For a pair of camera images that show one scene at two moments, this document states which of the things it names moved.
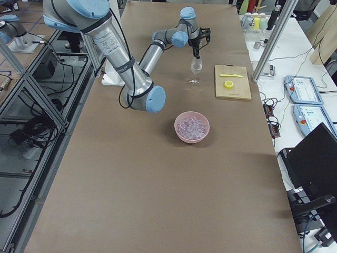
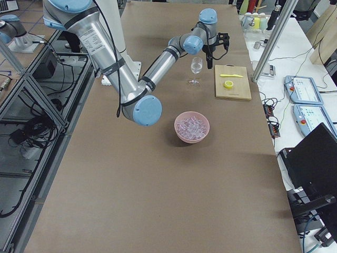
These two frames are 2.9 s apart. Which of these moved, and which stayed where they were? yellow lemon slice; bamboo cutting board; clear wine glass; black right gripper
Moved: black right gripper
Stayed: bamboo cutting board; clear wine glass; yellow lemon slice
